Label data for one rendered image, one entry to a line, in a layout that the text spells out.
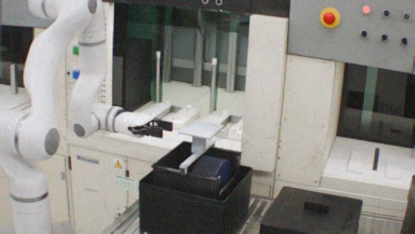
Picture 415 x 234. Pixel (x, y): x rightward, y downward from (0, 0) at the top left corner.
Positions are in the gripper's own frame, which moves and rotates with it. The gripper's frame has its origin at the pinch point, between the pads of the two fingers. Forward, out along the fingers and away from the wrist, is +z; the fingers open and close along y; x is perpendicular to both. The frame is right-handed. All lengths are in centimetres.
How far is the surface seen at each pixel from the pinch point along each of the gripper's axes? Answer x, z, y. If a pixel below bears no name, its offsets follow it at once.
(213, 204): -14.0, 22.9, 13.6
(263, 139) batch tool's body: -6.8, 25.2, -25.7
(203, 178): -8.1, 18.4, 11.1
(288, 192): -19.5, 38.5, -15.0
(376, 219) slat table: -29, 70, -27
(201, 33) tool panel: 11, -34, -113
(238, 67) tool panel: -5, -15, -118
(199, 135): 2.5, 14.5, 6.0
